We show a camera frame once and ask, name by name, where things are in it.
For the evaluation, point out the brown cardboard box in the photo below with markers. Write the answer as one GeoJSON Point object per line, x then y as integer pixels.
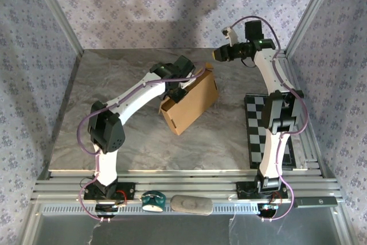
{"type": "Point", "coordinates": [192, 104]}

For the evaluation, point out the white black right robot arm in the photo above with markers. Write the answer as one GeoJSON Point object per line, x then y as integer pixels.
{"type": "Point", "coordinates": [268, 70]}

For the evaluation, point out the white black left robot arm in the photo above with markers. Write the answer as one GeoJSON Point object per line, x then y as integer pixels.
{"type": "Point", "coordinates": [137, 98]}

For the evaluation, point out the black white checkerboard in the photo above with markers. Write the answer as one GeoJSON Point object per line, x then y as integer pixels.
{"type": "Point", "coordinates": [255, 118]}

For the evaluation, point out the aluminium extrusion base rails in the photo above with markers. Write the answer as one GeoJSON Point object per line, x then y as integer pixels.
{"type": "Point", "coordinates": [186, 182]}

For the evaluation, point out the teal tape dispenser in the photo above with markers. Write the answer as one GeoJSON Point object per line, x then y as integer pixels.
{"type": "Point", "coordinates": [153, 200]}

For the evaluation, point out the grey oval stone pad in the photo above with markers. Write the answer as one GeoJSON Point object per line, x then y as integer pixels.
{"type": "Point", "coordinates": [190, 205]}

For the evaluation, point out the black rectangular device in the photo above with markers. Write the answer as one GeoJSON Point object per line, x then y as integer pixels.
{"type": "Point", "coordinates": [315, 202]}

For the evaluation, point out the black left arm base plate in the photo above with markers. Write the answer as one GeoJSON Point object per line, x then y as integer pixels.
{"type": "Point", "coordinates": [127, 192]}

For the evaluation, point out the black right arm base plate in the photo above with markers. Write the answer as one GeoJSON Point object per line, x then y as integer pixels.
{"type": "Point", "coordinates": [243, 192]}

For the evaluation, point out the aluminium side rail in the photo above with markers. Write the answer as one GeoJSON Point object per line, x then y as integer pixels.
{"type": "Point", "coordinates": [311, 153]}

